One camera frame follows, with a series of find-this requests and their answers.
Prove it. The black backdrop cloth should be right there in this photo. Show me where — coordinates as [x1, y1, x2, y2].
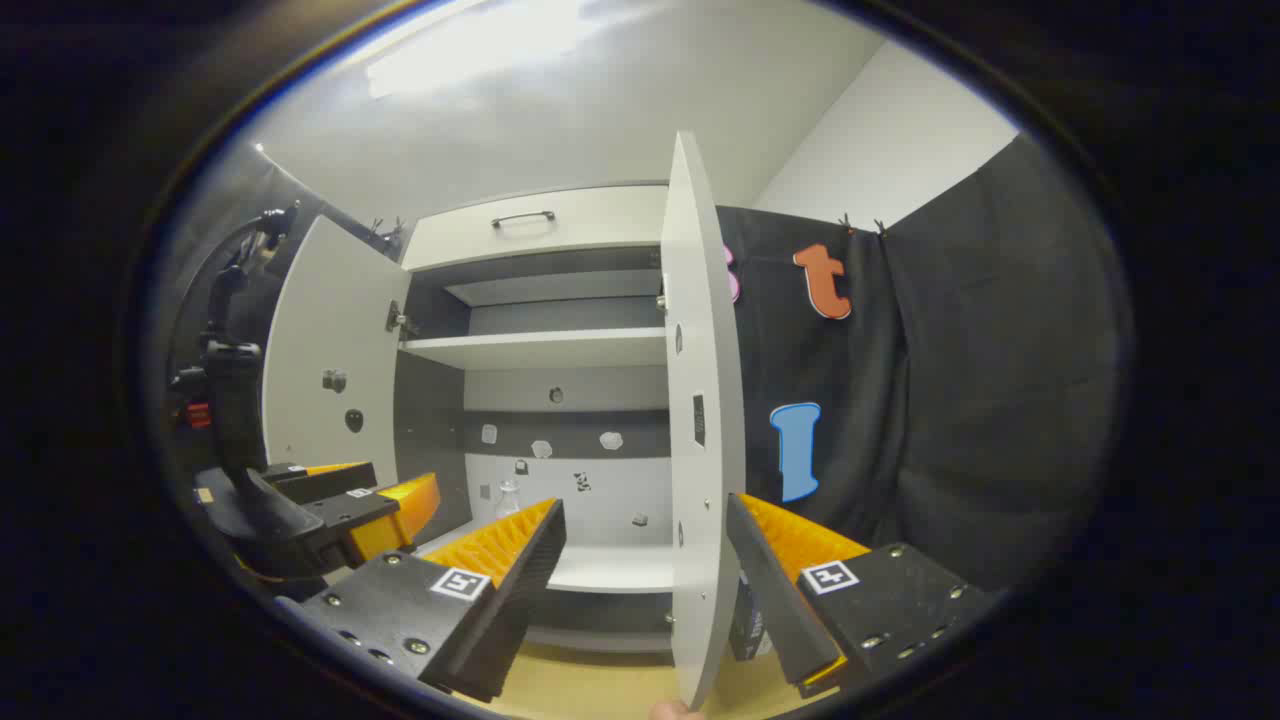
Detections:
[150, 135, 1136, 603]

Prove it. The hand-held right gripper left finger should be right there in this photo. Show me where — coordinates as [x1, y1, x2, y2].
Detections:
[275, 497, 568, 704]

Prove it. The cabinet door with cherry sticker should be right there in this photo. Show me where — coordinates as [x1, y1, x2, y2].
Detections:
[660, 130, 747, 711]

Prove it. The white cabinet drawer front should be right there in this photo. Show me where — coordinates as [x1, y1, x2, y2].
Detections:
[402, 184, 669, 272]

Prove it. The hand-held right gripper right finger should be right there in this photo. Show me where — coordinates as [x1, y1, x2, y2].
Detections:
[725, 492, 1001, 699]

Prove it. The cabinet door with camera sticker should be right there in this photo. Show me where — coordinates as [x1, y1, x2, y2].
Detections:
[262, 214, 413, 493]

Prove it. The white and grey cabinet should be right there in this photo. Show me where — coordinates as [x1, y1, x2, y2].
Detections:
[392, 182, 683, 656]

